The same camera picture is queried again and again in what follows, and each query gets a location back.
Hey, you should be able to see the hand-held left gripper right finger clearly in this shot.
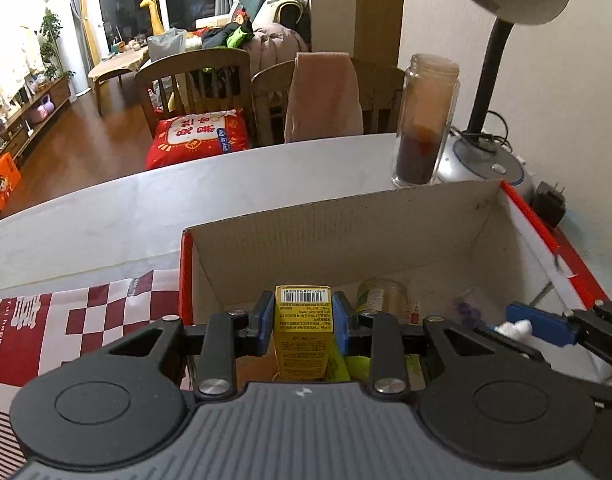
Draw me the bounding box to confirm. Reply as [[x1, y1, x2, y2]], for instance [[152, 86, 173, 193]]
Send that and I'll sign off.
[[331, 291, 546, 402]]

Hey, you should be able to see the small purple trinket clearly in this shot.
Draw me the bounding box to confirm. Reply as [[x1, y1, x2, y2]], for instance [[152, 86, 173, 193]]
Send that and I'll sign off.
[[452, 299, 485, 327]]

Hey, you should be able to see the green potted plant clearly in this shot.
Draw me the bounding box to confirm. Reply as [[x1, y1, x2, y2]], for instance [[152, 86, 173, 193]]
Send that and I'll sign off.
[[37, 9, 75, 82]]

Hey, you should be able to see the low wooden media cabinet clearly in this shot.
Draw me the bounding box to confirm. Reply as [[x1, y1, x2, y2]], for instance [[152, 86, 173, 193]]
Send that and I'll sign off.
[[0, 76, 73, 162]]

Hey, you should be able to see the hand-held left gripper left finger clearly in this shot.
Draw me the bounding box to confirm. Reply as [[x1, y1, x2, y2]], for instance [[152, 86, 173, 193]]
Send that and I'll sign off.
[[108, 290, 277, 402]]

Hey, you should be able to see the clear glass jar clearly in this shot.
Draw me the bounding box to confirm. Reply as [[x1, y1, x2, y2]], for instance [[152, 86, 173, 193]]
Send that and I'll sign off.
[[391, 53, 461, 189]]

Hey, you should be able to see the yellow giraffe toy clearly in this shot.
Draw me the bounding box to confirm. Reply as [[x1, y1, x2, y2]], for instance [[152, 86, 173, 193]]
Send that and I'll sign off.
[[139, 0, 167, 39]]

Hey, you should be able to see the white and blue cat keychain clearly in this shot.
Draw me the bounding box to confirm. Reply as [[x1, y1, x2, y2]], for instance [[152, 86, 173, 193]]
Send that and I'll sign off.
[[494, 318, 533, 344]]

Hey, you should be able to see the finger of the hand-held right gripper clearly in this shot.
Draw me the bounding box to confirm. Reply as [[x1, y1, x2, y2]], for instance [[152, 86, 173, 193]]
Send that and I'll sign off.
[[474, 326, 612, 404], [506, 299, 612, 361]]

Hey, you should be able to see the sofa piled with clothes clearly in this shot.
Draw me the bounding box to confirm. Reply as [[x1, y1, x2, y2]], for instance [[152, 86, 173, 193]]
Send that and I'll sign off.
[[200, 0, 313, 77]]

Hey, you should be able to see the pink towel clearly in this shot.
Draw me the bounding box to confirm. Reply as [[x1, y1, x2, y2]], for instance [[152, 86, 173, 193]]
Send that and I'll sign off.
[[283, 51, 365, 144]]

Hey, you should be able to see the red printed cushion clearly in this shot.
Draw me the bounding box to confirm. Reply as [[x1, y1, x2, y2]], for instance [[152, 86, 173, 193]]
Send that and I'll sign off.
[[145, 109, 251, 172]]

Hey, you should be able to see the green packet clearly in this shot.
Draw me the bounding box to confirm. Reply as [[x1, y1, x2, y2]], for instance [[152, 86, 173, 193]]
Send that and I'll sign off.
[[326, 352, 427, 386]]

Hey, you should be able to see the red cardboard box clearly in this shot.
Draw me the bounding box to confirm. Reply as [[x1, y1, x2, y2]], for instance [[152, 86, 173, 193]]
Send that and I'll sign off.
[[178, 178, 610, 397]]

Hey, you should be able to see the purple watering can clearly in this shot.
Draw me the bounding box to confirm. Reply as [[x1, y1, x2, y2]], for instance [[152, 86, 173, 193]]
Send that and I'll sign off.
[[27, 93, 53, 124]]

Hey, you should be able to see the grey bag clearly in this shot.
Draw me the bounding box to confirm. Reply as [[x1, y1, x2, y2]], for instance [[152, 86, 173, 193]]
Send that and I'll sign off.
[[146, 27, 189, 62]]

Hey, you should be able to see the wooden slatted dining chair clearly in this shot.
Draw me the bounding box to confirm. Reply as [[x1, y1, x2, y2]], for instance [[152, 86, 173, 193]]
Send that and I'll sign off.
[[134, 47, 253, 149]]

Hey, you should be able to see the orange printed box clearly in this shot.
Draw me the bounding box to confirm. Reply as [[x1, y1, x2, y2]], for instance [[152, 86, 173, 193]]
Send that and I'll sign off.
[[0, 152, 24, 214]]

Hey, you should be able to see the white standing air conditioner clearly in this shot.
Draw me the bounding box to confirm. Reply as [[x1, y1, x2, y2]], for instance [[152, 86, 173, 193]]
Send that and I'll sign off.
[[47, 0, 95, 99]]

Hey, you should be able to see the small yellow carton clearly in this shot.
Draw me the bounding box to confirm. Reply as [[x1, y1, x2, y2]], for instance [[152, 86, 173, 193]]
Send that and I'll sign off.
[[273, 285, 335, 382]]

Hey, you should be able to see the black power adapter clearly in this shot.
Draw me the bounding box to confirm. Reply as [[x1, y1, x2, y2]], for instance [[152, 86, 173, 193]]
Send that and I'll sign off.
[[530, 180, 567, 229]]

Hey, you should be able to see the jar with green label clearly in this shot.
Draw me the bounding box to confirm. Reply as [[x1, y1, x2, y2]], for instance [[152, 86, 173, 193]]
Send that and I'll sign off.
[[355, 278, 410, 322]]

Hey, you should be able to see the wooden coffee table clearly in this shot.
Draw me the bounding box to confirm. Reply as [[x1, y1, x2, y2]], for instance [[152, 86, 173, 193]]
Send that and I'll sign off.
[[87, 47, 153, 117]]

